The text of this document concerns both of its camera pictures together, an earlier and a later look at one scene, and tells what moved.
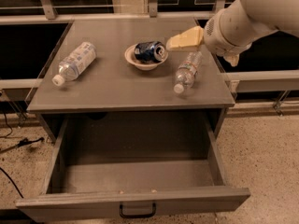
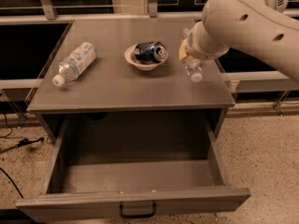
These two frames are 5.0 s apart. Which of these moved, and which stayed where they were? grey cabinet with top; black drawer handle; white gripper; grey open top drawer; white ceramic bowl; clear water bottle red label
Moved: clear water bottle red label; white gripper
Stayed: grey open top drawer; black drawer handle; grey cabinet with top; white ceramic bowl
